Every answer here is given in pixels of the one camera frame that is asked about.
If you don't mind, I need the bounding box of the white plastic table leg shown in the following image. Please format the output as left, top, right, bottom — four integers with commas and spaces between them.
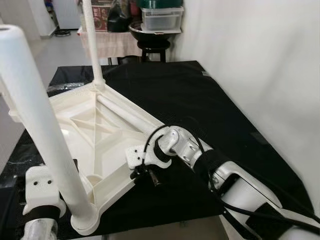
0, 25, 101, 236
81, 0, 107, 91
96, 94, 166, 138

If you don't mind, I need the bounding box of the white plastic table top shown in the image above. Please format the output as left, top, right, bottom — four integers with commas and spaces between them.
0, 80, 171, 237

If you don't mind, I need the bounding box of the black tablecloth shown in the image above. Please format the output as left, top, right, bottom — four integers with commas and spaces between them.
0, 60, 313, 236

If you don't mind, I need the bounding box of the dark tape patch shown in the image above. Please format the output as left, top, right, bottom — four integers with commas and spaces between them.
250, 132, 268, 146

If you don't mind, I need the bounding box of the clear tape strip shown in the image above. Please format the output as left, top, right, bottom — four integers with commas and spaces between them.
47, 82, 91, 96

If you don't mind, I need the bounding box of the pink cloth covered table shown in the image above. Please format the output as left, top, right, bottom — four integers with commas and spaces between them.
77, 30, 143, 58

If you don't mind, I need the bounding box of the black metal wok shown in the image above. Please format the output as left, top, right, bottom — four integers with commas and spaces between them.
129, 22, 183, 43

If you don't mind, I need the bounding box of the black bag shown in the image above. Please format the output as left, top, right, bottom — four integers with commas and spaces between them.
107, 0, 133, 33

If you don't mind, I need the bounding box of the grey plastic storage container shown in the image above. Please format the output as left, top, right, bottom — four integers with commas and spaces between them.
140, 0, 185, 31

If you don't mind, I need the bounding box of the red printed box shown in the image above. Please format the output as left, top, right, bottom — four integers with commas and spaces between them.
90, 2, 113, 32

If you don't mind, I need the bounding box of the white cabinet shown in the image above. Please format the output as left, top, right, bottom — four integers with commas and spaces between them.
50, 0, 83, 31

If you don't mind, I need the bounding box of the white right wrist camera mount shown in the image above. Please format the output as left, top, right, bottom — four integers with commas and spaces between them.
125, 144, 173, 171

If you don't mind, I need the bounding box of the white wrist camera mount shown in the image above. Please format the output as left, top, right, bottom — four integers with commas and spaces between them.
125, 144, 173, 171
22, 165, 67, 218

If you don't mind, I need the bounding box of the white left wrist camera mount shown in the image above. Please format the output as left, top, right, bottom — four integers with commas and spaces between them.
22, 165, 67, 218

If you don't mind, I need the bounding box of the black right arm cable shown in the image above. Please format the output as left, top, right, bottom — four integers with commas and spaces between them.
144, 124, 320, 237

